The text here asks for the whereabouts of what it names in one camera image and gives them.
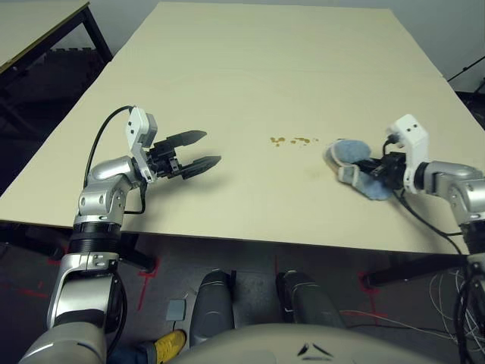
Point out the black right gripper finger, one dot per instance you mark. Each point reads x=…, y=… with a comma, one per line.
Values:
x=367, y=166

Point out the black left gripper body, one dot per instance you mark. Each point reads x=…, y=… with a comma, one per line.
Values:
x=164, y=157

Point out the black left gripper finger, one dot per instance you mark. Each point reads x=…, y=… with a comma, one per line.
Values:
x=187, y=138
x=201, y=165

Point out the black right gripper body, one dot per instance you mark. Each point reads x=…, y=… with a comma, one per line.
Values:
x=392, y=168

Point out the blue terry cloth rag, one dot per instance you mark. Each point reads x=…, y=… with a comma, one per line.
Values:
x=348, y=149

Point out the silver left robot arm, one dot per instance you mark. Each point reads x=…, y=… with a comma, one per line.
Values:
x=102, y=197

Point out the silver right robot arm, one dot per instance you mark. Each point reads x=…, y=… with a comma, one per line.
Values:
x=454, y=182

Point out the brown liquid droplet cluster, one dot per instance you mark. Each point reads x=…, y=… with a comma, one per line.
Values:
x=276, y=140
x=301, y=140

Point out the black table leg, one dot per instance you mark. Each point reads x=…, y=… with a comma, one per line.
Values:
x=140, y=258
x=409, y=271

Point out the black tripod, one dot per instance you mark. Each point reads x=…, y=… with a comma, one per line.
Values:
x=466, y=69

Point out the dark grey left robot leg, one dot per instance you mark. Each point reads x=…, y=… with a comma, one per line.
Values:
x=212, y=303

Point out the dark grey robot leg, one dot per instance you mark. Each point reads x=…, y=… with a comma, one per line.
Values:
x=212, y=303
x=307, y=299

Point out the small grey floor tile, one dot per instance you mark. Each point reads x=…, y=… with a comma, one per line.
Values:
x=176, y=309

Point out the dark grey right robot leg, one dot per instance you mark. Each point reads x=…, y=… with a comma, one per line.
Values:
x=307, y=299

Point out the yellow shoe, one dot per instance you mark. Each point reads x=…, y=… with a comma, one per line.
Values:
x=170, y=343

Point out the light grey robot torso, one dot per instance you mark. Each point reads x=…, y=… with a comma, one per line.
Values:
x=288, y=347

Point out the bystander leg in blue jeans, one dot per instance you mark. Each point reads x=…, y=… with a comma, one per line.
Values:
x=132, y=354

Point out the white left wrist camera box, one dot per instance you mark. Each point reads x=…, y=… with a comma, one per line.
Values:
x=136, y=127

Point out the beige side table black frame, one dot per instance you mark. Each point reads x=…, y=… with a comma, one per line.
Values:
x=30, y=26

